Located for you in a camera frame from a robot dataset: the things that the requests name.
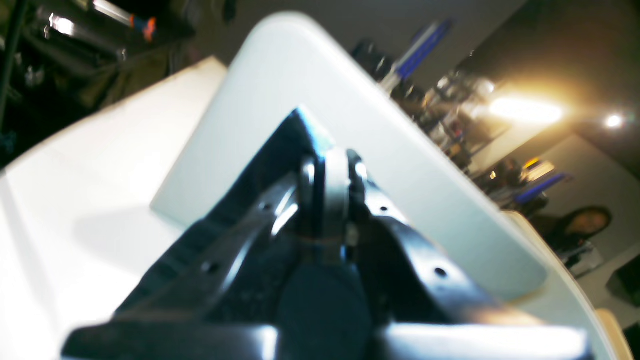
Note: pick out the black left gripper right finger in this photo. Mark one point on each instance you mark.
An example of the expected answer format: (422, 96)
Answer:
(422, 305)

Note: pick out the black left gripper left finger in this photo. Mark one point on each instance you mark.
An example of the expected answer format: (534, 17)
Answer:
(165, 330)

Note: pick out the white adjacent table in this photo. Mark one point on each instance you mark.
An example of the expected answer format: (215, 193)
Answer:
(76, 229)

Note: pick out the seated person in background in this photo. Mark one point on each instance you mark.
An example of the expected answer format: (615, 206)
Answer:
(571, 231)

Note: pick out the dark blue t-shirt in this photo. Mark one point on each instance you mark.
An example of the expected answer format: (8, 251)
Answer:
(309, 292)

